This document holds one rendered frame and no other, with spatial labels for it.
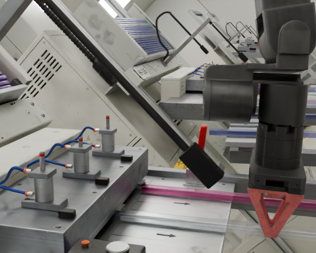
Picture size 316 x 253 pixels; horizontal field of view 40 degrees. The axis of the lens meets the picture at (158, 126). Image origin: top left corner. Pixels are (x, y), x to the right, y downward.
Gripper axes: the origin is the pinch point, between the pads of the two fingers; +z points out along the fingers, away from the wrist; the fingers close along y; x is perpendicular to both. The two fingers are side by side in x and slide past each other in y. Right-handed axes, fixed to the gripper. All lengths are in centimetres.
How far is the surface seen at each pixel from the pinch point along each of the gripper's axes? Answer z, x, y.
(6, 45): -4, -222, -286
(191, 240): 1.3, -10.0, 3.8
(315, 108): 0, 16, -96
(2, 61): -18, -52, -20
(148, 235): 1.4, -15.8, 4.0
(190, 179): 0.5, -13.6, -16.1
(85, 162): -6.6, -26.2, 0.5
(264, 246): 53, 3, -96
